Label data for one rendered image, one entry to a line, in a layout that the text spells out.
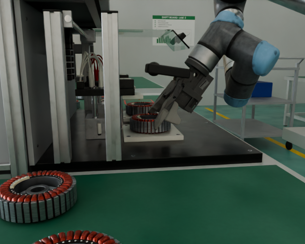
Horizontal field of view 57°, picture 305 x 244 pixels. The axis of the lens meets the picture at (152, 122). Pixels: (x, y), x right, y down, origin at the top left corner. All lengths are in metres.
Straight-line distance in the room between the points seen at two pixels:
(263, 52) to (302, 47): 6.70
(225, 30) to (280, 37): 6.39
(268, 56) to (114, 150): 0.41
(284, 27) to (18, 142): 6.87
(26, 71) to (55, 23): 0.10
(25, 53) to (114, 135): 0.22
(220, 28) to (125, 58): 5.35
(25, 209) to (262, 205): 0.34
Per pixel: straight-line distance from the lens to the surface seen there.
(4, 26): 0.56
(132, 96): 0.72
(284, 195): 0.52
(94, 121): 0.72
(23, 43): 0.56
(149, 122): 0.71
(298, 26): 7.38
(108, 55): 0.54
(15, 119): 0.57
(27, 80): 0.56
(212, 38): 0.76
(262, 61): 0.72
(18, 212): 0.43
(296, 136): 0.98
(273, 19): 7.07
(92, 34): 0.94
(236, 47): 0.74
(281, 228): 0.43
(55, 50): 0.56
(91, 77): 0.73
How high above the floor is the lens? 0.96
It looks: 12 degrees down
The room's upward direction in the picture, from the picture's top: straight up
